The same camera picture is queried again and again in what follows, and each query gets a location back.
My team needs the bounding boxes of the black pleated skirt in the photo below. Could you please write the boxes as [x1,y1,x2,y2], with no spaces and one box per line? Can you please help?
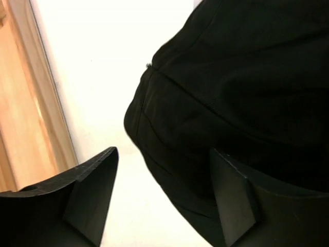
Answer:
[124,1,328,246]

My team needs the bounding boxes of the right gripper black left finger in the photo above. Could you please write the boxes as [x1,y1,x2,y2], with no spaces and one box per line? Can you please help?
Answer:
[1,147,119,247]

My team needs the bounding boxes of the wooden clothes rack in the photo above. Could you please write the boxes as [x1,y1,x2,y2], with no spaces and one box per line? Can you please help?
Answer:
[1,1,78,191]

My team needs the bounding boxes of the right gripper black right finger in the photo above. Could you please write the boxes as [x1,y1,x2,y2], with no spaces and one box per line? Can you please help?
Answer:
[210,149,328,246]

